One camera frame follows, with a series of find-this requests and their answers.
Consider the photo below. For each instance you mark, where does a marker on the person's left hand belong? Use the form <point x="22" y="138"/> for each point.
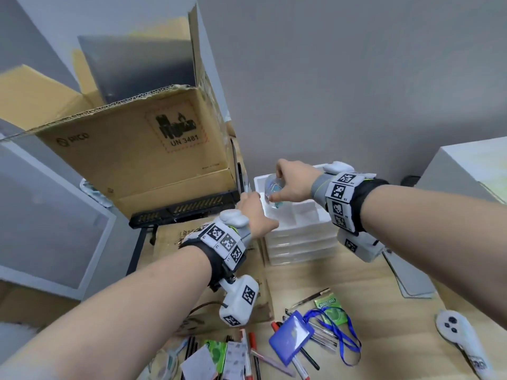
<point x="255" y="217"/>

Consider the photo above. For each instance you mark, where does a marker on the person's right hand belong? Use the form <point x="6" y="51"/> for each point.
<point x="299" y="182"/>

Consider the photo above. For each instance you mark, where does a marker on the pile of colourful binder clips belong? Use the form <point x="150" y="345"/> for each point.
<point x="277" y="204"/>

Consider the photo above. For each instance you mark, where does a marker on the clear plastic jar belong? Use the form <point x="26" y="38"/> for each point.
<point x="273" y="185"/>

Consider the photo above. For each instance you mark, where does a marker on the white plastic drawer organizer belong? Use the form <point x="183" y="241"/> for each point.
<point x="301" y="233"/>

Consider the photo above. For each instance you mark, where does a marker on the single black gel pen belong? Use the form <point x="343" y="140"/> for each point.
<point x="313" y="297"/>

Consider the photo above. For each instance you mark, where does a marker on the slim white marker red cap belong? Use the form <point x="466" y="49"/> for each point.
<point x="275" y="326"/>

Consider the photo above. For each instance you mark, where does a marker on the green gum packet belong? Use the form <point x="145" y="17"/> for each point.
<point x="330" y="310"/>
<point x="216" y="354"/>

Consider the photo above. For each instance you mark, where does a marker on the bunch of clear gel pens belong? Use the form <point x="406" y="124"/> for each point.
<point x="325" y="332"/>

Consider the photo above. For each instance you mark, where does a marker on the thin black orange pen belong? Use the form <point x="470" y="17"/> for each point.
<point x="254" y="352"/>

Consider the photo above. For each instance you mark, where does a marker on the fat white marker orange cap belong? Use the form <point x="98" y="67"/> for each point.
<point x="245" y="352"/>

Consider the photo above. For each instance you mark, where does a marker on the printed notes pack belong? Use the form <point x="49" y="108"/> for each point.
<point x="234" y="360"/>

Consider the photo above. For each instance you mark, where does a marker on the purple pen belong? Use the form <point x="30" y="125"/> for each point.
<point x="273" y="364"/>

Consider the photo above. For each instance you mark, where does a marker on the blue pen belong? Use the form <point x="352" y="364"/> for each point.
<point x="180" y="346"/>

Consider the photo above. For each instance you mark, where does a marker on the black marker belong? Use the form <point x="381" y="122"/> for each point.
<point x="311" y="360"/>

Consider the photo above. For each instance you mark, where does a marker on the pink sticky note pad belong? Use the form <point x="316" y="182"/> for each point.
<point x="200" y="366"/>

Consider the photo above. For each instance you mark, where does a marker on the clear tape roll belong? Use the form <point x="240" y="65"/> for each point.
<point x="166" y="366"/>

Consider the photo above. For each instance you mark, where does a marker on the person's right forearm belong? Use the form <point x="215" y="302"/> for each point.
<point x="435" y="241"/>

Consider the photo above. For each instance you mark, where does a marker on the person's left forearm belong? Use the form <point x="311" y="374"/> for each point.
<point x="119" y="312"/>

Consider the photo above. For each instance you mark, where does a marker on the left marker wrist band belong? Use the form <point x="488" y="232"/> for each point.
<point x="225" y="241"/>

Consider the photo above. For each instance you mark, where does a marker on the marker wrist band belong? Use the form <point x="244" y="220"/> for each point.
<point x="225" y="241"/>
<point x="340" y="197"/>

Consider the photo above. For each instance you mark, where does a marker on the right marker wrist band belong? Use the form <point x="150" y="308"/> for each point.
<point x="340" y="197"/>

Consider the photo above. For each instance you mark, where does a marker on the taped brown cardboard box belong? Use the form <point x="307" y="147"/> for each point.
<point x="257" y="280"/>

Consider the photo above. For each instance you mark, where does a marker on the black vented device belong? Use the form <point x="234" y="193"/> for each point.
<point x="178" y="211"/>

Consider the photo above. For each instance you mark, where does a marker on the open brown cardboard box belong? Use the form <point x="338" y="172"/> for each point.
<point x="130" y="154"/>

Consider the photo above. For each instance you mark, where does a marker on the grey smartphone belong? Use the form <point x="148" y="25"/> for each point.
<point x="412" y="277"/>

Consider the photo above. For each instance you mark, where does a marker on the white device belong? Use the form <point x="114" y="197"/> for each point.
<point x="97" y="193"/>

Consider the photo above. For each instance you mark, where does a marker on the white flat pad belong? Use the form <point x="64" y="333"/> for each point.
<point x="416" y="297"/>

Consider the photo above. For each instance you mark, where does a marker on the white carton box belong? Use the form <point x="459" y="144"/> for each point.
<point x="463" y="166"/>

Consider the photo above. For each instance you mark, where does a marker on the grey flat plate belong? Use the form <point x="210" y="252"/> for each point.
<point x="138" y="67"/>

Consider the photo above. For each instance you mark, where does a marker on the white framed grey panel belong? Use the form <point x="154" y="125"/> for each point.
<point x="47" y="217"/>

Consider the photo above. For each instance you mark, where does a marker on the white controller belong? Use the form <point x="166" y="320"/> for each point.
<point x="459" y="332"/>

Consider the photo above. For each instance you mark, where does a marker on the flat brown cardboard sheet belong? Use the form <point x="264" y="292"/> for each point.
<point x="31" y="304"/>

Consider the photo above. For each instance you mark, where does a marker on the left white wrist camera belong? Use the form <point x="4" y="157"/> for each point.
<point x="241" y="300"/>

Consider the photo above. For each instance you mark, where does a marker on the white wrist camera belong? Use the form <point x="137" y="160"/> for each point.
<point x="241" y="300"/>
<point x="360" y="247"/>

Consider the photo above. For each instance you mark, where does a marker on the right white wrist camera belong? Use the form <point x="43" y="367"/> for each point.
<point x="360" y="247"/>

